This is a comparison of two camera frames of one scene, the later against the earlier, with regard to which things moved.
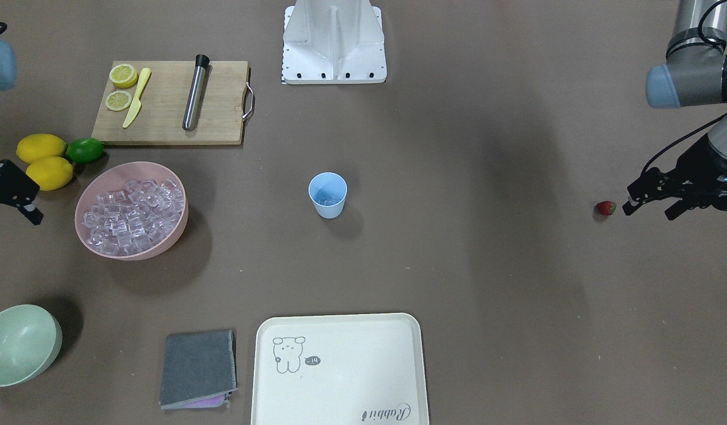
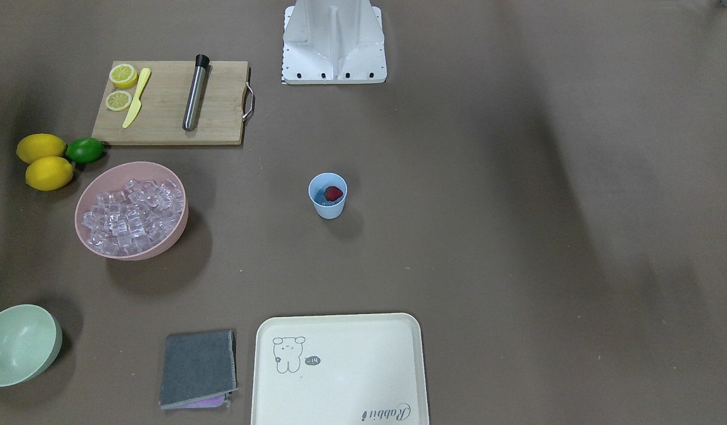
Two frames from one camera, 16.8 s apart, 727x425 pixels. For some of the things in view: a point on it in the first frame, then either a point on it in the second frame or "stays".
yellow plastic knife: [137, 104] stays
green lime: [84, 150] stays
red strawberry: [605, 207] to [332, 193]
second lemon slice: [118, 100] stays
